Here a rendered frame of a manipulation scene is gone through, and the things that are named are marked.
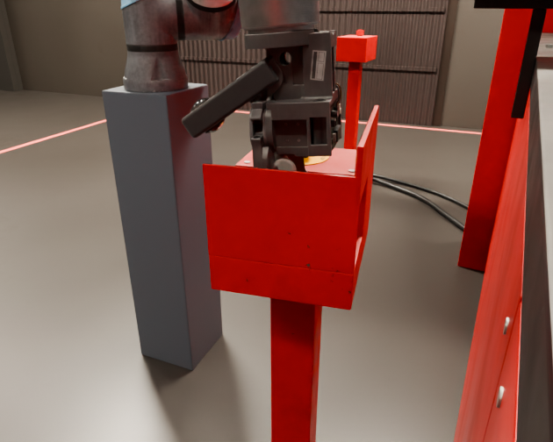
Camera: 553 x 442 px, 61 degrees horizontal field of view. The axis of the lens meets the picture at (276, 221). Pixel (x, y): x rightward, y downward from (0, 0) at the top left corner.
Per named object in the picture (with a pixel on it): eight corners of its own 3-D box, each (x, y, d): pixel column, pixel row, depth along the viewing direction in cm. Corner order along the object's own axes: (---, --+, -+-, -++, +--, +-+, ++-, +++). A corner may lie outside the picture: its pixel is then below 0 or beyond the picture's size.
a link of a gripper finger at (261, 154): (271, 207, 48) (263, 121, 45) (257, 206, 49) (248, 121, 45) (283, 190, 52) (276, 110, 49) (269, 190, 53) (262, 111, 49)
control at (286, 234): (261, 219, 72) (259, 98, 64) (368, 231, 68) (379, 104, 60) (211, 289, 54) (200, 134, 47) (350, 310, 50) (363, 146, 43)
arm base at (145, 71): (110, 89, 110) (104, 44, 106) (149, 81, 123) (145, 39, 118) (164, 94, 105) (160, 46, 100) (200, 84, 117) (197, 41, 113)
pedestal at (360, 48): (333, 171, 297) (341, 28, 262) (372, 176, 287) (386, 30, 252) (322, 181, 281) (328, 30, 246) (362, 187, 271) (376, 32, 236)
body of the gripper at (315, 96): (331, 164, 45) (326, 29, 41) (246, 164, 48) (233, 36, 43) (341, 143, 52) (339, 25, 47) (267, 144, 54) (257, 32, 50)
